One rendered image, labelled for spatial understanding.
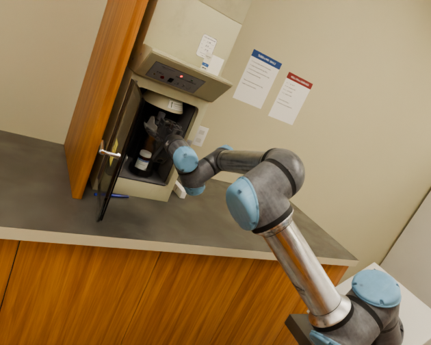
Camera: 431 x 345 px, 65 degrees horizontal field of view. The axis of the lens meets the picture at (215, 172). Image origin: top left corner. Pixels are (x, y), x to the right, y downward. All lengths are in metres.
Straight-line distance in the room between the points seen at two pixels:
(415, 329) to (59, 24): 1.65
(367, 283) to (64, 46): 1.42
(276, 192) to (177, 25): 0.71
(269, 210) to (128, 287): 0.71
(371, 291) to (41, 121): 1.44
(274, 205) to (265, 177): 0.07
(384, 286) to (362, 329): 0.13
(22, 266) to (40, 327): 0.28
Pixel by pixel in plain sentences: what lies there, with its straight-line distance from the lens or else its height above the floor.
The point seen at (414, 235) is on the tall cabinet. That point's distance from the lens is 3.80.
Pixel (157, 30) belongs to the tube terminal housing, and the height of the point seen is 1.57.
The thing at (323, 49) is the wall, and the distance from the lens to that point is 2.19.
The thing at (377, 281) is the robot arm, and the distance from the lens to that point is 1.01.
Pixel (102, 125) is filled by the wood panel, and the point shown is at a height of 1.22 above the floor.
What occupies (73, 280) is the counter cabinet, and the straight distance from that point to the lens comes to 1.25.
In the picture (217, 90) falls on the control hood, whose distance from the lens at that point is 1.26.
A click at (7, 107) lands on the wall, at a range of 1.69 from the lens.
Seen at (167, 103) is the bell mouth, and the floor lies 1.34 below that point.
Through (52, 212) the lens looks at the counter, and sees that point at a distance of 1.17.
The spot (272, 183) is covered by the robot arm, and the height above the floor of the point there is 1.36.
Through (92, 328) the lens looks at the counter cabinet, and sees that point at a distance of 1.44.
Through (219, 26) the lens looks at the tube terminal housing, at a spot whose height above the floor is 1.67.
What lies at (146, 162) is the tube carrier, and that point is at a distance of 1.38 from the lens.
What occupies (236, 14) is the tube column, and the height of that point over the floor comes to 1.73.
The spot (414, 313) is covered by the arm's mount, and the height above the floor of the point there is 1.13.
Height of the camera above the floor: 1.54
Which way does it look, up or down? 16 degrees down
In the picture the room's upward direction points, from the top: 25 degrees clockwise
